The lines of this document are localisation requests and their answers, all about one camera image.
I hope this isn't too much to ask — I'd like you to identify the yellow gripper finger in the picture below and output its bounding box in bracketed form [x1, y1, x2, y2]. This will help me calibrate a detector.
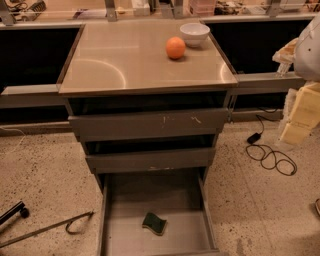
[279, 82, 320, 145]
[272, 38, 298, 63]

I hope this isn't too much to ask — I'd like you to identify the green yellow sponge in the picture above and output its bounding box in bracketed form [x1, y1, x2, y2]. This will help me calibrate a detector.
[142, 212, 167, 236]

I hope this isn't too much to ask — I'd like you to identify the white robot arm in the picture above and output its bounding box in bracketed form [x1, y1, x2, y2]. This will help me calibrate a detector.
[272, 14, 320, 145]

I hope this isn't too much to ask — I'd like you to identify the grey top drawer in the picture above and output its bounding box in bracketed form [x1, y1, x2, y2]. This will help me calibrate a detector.
[69, 108, 227, 142]

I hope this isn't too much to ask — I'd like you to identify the grey middle drawer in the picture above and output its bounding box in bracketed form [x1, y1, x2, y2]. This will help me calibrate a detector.
[86, 148, 215, 174]

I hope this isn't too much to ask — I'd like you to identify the grey metal drawer cabinet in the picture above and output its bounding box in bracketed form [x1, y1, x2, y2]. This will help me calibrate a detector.
[55, 18, 239, 256]

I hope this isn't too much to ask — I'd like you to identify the grey open bottom drawer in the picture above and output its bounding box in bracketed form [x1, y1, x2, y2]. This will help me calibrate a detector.
[96, 171, 229, 256]

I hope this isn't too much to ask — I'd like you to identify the tan shoe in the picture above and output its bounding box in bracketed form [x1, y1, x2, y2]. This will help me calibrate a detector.
[315, 198, 320, 216]

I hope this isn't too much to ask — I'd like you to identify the white bowl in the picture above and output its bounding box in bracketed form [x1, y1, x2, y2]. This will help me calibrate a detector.
[180, 23, 210, 47]

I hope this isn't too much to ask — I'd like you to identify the orange fruit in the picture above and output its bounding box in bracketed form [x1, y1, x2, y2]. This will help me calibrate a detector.
[166, 37, 186, 59]

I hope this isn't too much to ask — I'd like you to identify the black caster wheel leg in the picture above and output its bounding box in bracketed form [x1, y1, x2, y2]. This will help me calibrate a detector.
[0, 201, 29, 225]

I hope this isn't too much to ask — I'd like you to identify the metal rod with hook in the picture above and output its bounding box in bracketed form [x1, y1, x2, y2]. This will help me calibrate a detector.
[0, 211, 94, 248]

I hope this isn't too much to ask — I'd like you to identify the grey metal side rail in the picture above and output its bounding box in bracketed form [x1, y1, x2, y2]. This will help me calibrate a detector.
[230, 72, 305, 95]

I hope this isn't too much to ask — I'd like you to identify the black power adapter cable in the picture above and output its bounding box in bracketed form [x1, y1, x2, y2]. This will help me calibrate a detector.
[245, 106, 298, 177]

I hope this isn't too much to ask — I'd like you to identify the grey metal left rail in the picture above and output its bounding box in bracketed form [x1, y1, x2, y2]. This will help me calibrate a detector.
[0, 84, 64, 109]

